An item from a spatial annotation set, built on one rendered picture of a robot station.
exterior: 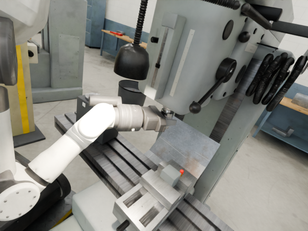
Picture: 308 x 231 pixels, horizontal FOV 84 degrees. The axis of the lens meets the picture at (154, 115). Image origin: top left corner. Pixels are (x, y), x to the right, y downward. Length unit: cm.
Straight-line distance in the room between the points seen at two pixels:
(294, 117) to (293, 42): 156
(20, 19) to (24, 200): 36
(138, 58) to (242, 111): 65
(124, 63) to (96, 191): 64
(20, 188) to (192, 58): 46
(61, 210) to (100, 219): 56
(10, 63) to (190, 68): 35
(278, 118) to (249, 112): 393
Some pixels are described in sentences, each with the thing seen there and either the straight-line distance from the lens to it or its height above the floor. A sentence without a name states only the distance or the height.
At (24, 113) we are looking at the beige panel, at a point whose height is 30.
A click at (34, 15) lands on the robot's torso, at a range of 45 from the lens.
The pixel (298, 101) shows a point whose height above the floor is 95.
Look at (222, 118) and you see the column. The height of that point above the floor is 120.
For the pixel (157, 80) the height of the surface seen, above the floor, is 139.
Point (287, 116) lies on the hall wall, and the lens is 479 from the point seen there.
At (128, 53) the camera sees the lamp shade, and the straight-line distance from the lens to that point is 35.
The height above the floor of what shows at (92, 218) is 83.
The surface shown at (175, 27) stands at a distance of 44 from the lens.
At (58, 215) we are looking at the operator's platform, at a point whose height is 40.
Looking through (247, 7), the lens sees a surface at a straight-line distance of 36.
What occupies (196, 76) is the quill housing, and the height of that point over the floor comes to 143.
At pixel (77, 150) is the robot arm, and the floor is 119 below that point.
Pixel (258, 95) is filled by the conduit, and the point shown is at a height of 140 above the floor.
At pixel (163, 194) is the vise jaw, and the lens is 66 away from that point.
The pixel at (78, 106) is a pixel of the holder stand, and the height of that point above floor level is 104.
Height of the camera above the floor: 152
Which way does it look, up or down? 28 degrees down
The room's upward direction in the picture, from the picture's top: 16 degrees clockwise
